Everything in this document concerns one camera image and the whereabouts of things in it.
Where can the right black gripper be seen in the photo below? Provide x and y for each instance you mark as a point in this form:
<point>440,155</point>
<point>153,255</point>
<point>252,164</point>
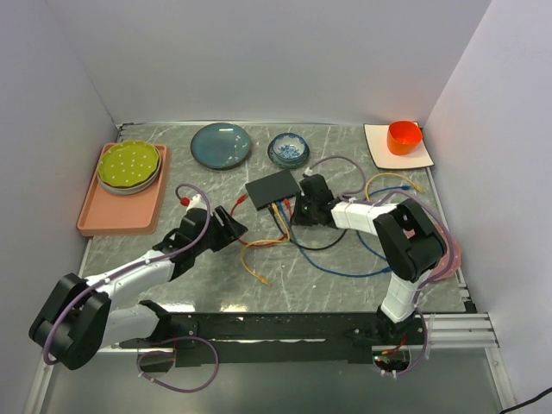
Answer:
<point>298,220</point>

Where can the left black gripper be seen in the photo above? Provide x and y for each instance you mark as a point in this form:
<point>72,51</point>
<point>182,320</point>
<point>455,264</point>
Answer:
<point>229,232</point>

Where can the black network switch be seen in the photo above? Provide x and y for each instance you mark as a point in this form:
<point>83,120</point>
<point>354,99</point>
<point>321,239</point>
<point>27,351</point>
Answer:
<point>272,188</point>

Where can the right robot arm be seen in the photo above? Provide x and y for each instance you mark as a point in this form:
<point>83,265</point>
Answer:
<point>411,243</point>

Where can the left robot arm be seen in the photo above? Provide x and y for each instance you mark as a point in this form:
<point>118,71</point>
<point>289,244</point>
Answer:
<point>82,316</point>

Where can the blue white porcelain bowl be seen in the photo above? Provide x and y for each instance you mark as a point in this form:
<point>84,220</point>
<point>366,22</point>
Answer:
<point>288,138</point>

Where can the blue patterned saucer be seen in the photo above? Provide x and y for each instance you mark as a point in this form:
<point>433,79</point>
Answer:
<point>280,163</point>

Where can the dark teal round plate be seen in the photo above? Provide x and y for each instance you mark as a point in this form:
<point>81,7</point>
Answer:
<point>221,146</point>

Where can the white square plate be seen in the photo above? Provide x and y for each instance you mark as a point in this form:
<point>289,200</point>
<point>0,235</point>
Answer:
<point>376,142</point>

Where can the grey plate under green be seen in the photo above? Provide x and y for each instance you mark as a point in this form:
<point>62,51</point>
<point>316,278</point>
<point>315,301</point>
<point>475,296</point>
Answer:
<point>130,190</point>

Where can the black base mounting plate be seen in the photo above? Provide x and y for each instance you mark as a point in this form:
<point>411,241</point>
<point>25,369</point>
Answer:
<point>237,337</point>

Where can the orange plastic cup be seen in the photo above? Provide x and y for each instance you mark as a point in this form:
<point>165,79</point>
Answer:
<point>403,137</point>

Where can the green dotted plate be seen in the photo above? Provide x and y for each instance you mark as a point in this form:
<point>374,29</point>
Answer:
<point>128,164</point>

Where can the pink rectangular tray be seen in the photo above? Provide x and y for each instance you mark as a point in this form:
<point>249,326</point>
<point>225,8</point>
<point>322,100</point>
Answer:
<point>104,213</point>

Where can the pink dotted plate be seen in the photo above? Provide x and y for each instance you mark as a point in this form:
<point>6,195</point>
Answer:
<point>448,264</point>

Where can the aluminium frame rail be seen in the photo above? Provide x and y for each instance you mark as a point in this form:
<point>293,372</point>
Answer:
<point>461,330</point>

